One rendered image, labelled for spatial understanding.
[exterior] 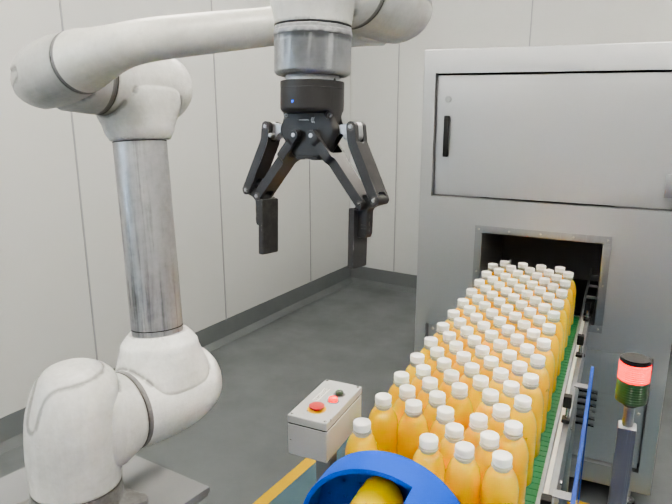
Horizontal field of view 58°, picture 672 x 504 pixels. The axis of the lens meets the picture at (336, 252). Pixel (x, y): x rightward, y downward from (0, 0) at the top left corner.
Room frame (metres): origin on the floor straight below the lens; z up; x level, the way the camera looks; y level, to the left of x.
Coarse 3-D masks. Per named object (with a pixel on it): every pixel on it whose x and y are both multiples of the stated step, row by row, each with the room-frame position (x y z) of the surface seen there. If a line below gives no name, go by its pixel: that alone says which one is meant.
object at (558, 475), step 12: (588, 324) 2.40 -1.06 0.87; (576, 348) 2.09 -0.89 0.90; (576, 360) 2.00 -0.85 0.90; (576, 372) 1.90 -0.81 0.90; (576, 396) 1.91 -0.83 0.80; (564, 408) 1.65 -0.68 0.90; (576, 408) 2.24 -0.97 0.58; (564, 432) 1.52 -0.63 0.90; (564, 444) 1.46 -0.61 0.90; (552, 456) 1.40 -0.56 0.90; (564, 456) 1.50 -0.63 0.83; (552, 468) 1.34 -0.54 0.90; (564, 468) 1.57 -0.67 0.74; (552, 480) 1.30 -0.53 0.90; (564, 480) 2.23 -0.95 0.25; (552, 492) 1.25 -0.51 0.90
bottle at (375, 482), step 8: (368, 480) 0.87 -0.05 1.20; (376, 480) 0.86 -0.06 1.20; (384, 480) 0.86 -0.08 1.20; (360, 488) 0.85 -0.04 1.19; (368, 488) 0.84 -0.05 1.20; (376, 488) 0.84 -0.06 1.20; (384, 488) 0.84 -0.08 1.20; (392, 488) 0.85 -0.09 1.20; (360, 496) 0.82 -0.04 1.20; (368, 496) 0.82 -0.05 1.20; (376, 496) 0.82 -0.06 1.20; (384, 496) 0.82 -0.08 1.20; (392, 496) 0.83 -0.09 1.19; (400, 496) 0.85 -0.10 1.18
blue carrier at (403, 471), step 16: (336, 464) 0.90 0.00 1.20; (352, 464) 0.87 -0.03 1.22; (368, 464) 0.86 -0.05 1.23; (384, 464) 0.85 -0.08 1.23; (400, 464) 0.86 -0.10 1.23; (416, 464) 0.86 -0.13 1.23; (320, 480) 0.88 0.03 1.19; (336, 480) 0.92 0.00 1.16; (352, 480) 0.91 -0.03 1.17; (400, 480) 0.82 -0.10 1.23; (416, 480) 0.83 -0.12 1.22; (432, 480) 0.84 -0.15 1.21; (320, 496) 0.94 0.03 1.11; (336, 496) 0.92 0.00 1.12; (352, 496) 0.91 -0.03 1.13; (416, 496) 0.79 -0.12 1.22; (432, 496) 0.81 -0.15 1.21; (448, 496) 0.83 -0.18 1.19
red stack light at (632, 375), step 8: (624, 368) 1.19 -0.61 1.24; (632, 368) 1.18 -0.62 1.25; (640, 368) 1.18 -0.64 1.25; (648, 368) 1.18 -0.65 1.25; (624, 376) 1.19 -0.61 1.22; (632, 376) 1.18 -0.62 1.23; (640, 376) 1.17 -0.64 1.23; (648, 376) 1.18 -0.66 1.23; (632, 384) 1.18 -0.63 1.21; (640, 384) 1.17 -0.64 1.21
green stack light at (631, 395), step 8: (616, 384) 1.21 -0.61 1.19; (624, 384) 1.19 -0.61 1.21; (648, 384) 1.18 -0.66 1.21; (616, 392) 1.21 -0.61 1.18; (624, 392) 1.19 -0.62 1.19; (632, 392) 1.18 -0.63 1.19; (640, 392) 1.17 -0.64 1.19; (624, 400) 1.18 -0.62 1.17; (632, 400) 1.18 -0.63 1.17; (640, 400) 1.17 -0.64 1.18
